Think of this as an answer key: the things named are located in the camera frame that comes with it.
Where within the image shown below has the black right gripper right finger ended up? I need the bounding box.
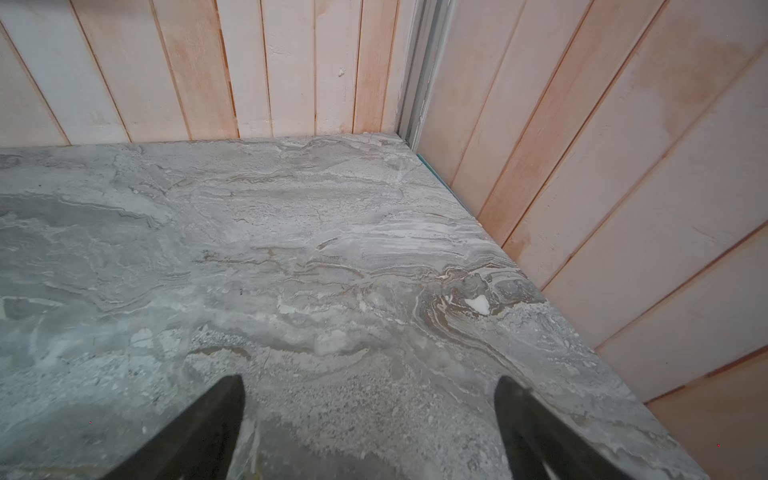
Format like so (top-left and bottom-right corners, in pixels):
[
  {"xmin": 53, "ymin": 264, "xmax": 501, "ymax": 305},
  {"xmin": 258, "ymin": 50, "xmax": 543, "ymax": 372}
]
[{"xmin": 494, "ymin": 376, "xmax": 630, "ymax": 479}]

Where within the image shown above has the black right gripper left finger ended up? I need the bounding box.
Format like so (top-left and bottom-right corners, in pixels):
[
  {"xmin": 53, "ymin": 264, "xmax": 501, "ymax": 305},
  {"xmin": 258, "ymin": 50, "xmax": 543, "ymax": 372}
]
[{"xmin": 104, "ymin": 375, "xmax": 246, "ymax": 479}]

